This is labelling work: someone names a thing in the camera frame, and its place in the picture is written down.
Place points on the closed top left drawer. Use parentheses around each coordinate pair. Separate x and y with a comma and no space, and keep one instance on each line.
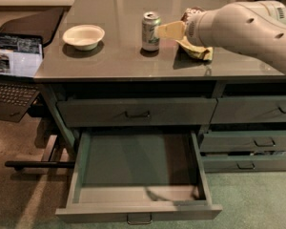
(136,111)

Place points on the top right drawer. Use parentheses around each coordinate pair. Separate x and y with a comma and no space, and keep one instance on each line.
(250,109)

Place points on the open black laptop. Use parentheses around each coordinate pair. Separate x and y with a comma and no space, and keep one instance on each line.
(20,58)

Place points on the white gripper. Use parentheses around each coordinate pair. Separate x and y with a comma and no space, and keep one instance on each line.
(194,29)

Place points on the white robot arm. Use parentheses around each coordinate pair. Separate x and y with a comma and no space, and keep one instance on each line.
(256,29)

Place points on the brown chip bag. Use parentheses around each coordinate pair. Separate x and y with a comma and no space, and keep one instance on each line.
(195,52)

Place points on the black laptop stand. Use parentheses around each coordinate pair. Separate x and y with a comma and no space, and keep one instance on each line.
(49,141)

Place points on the bottom right drawer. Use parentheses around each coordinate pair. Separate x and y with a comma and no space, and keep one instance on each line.
(235,164)

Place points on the green soda can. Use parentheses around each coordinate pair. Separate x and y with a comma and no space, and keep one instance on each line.
(150,21)

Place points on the open middle drawer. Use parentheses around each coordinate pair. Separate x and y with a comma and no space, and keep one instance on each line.
(138,179)

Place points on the white paper bowl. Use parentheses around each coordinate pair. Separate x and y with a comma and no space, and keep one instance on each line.
(84,37)

